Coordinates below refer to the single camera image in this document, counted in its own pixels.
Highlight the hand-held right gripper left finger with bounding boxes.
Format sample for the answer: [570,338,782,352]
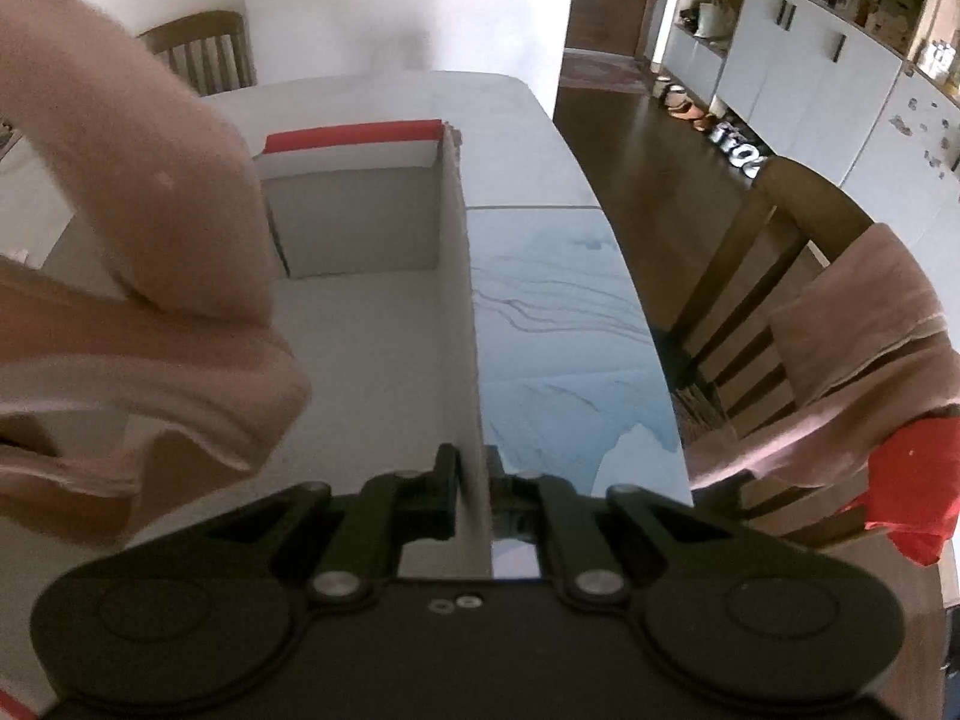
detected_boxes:
[225,444,460,605]

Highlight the brown shoes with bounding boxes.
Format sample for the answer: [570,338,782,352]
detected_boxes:
[664,86,717,128]

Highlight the white bag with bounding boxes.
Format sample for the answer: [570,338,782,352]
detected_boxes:
[694,0,736,38]

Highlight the pink rug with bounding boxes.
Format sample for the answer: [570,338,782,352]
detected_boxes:
[562,51,653,91]

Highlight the white stickered cabinet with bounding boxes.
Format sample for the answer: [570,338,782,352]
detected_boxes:
[840,64,960,203]

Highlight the red cloth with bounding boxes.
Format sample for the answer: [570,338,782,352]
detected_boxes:
[862,412,960,563]

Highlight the wooden chair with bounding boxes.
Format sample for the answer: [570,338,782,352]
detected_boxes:
[664,156,901,548]
[137,10,258,97]

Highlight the patterned slippers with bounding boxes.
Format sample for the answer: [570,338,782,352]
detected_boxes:
[709,120,770,179]

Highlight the white cardboard box red rim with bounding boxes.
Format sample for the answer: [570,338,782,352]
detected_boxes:
[0,118,496,720]

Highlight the pink towel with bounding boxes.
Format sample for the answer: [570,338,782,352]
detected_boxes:
[686,223,957,511]

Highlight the low white cabinet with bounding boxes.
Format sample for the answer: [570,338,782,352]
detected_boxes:
[664,22,728,102]

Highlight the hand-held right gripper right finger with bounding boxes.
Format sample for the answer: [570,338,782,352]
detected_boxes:
[487,448,721,605]

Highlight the white cabinet with handles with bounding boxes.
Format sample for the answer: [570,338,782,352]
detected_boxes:
[712,0,905,181]

